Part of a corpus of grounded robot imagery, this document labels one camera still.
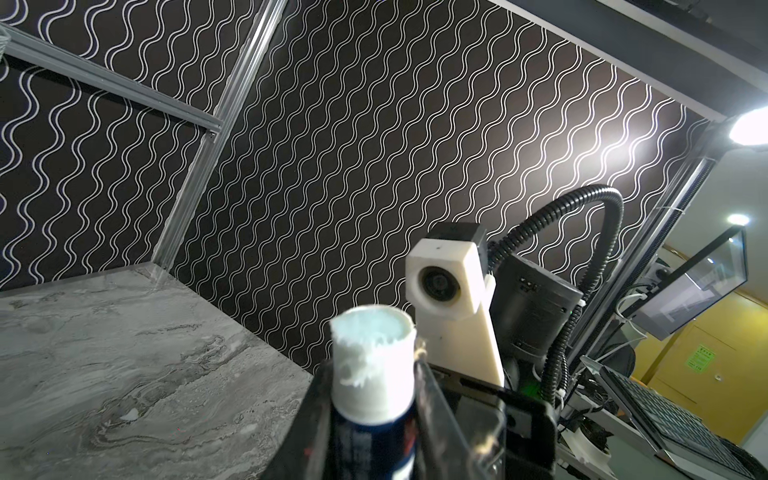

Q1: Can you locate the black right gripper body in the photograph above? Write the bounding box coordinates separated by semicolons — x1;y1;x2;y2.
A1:
431;366;556;479

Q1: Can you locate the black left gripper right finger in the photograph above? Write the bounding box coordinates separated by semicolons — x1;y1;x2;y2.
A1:
414;361;506;479

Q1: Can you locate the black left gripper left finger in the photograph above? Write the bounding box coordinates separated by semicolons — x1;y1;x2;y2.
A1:
260;361;333;479

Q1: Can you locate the blue white glue stick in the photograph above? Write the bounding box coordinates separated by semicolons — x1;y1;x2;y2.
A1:
330;305;418;479

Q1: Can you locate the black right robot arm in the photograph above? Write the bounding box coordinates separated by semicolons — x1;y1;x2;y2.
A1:
432;256;582;479

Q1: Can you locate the black keyboard on shelf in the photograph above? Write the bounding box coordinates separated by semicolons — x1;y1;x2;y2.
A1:
591;364;767;479

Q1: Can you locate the black computer monitor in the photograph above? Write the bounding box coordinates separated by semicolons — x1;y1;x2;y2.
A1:
621;225;748;340

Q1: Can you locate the ceiling strip light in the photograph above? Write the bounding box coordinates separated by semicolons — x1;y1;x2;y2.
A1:
729;106;768;147

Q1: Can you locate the aluminium back crossbar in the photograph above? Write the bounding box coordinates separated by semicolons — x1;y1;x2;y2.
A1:
1;23;222;133

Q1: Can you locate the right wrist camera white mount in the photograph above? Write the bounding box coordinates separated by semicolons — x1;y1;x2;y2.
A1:
405;222;505;387

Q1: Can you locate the aluminium front right post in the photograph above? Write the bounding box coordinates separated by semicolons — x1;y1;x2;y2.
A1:
567;118;735;371

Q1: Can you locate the aluminium corner post right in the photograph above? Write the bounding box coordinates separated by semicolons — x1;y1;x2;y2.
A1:
152;0;287;272

